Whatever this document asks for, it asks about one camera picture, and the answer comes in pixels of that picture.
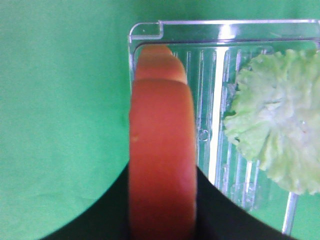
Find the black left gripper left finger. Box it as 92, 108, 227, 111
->
42, 165, 130, 240

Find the green lettuce leaf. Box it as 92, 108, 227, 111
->
223, 49, 320, 195

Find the bread slice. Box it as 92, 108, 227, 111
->
128, 45, 197, 240

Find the clear left plastic container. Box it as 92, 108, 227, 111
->
128, 19, 320, 240

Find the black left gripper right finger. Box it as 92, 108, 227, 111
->
194, 168, 294, 240

